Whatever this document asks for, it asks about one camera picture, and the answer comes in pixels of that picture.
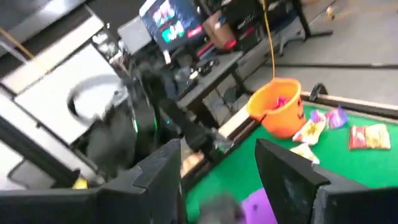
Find small purple candy packet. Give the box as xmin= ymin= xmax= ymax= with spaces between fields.
xmin=310 ymin=109 xmax=326 ymax=124

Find cardboard box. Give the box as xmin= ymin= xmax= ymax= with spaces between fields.
xmin=201 ymin=11 xmax=237 ymax=50

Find black stand leg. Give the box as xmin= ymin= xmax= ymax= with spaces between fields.
xmin=292 ymin=0 xmax=335 ymax=40

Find grey desk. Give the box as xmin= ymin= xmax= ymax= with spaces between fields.
xmin=175 ymin=51 xmax=245 ymax=110

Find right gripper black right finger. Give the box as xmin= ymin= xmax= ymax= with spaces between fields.
xmin=254 ymin=138 xmax=398 ymax=224

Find orange halloween bucket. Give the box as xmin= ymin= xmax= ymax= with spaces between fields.
xmin=246 ymin=77 xmax=307 ymax=139

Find yellow white red candy packet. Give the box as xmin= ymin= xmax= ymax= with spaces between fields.
xmin=292 ymin=119 xmax=327 ymax=146

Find yellow orange candy packet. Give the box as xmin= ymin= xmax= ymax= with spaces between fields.
xmin=364 ymin=123 xmax=392 ymax=150

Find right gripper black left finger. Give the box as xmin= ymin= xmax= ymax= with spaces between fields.
xmin=0 ymin=138 xmax=188 ymax=224

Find red black toolbox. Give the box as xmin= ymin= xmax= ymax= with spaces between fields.
xmin=222 ymin=9 xmax=268 ymax=52

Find yellow hanging cable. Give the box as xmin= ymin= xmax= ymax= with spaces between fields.
xmin=261 ymin=0 xmax=276 ymax=80

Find pink candy packet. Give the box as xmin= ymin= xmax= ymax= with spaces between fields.
xmin=273 ymin=96 xmax=290 ymax=110

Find small yellow object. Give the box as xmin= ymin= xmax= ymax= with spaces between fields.
xmin=72 ymin=177 xmax=90 ymax=190

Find black floor strip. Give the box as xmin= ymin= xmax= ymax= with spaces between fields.
xmin=264 ymin=62 xmax=398 ymax=70

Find white table panels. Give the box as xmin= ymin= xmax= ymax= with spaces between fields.
xmin=0 ymin=15 xmax=128 ymax=144

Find black arch handle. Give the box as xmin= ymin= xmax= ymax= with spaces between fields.
xmin=308 ymin=83 xmax=329 ymax=102

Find grey flat panel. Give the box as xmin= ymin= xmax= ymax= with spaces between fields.
xmin=117 ymin=15 xmax=153 ymax=55

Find black cable loop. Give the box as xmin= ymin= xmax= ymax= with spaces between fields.
xmin=67 ymin=73 xmax=125 ymax=125

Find monitor with colourful screen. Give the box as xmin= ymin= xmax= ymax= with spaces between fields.
xmin=139 ymin=0 xmax=206 ymax=52

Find black aluminium table frame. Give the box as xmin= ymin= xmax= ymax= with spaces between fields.
xmin=182 ymin=91 xmax=398 ymax=190

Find purple plastic bucket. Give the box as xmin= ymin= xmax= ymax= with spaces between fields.
xmin=241 ymin=187 xmax=279 ymax=224

